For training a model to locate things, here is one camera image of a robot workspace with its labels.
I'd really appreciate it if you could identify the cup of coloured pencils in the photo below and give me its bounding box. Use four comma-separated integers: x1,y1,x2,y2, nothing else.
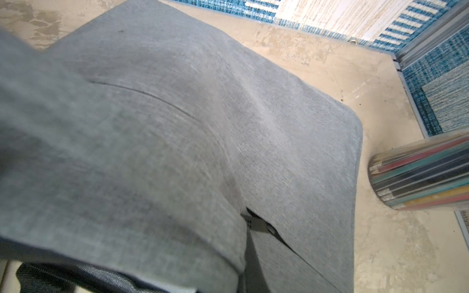
368,127,469,211

